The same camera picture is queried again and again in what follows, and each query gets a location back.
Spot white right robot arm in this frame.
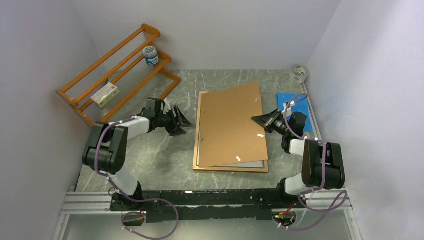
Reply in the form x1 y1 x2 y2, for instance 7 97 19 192
251 109 346 208

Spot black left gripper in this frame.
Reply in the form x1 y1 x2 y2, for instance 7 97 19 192
155 105 193 136

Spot clear tape roll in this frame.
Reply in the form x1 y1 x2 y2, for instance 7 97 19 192
288 64 310 84

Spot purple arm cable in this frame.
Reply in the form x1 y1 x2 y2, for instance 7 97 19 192
273 93 349 232
94 114 180 240

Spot blue plastic sheet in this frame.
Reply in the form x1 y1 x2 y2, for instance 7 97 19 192
276 92 313 133

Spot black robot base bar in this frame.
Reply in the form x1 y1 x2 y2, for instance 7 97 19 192
109 183 302 223

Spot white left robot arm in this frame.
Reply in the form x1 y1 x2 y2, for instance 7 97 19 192
81 97 192 210

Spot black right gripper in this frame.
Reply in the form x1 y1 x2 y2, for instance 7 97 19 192
251 108 291 136

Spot brown frame backing board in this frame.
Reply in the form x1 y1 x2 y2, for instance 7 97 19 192
198 81 270 169

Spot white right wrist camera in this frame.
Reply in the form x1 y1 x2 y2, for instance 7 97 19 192
281 100 296 120

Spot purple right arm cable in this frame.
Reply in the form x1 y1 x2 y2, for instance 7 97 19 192
273 93 349 232

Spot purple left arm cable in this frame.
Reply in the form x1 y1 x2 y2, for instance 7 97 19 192
94 114 180 240

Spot small white cardboard box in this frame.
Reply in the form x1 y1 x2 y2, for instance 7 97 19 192
90 82 120 108

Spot blue white lidded jar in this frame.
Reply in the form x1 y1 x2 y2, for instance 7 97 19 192
143 45 159 66

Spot orange wooden shelf rack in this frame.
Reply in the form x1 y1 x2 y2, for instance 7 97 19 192
55 23 181 127

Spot wooden picture frame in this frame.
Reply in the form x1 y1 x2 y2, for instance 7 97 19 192
192 91 269 174

